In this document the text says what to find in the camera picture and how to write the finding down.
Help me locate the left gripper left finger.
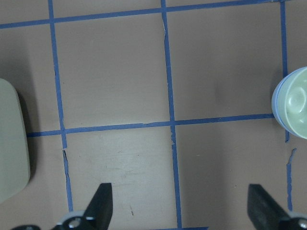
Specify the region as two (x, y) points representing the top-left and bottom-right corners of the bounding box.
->
(12, 183), (113, 230)

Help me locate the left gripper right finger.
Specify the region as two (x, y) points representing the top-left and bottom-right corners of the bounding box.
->
(247, 184), (307, 230)

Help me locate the green bowl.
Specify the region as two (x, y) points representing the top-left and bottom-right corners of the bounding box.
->
(278, 68), (307, 139)

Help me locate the blue bowl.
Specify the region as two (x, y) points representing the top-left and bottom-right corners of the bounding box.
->
(271, 67), (307, 135)

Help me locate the cream chrome toaster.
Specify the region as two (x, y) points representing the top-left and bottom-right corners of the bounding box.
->
(0, 79), (31, 203)

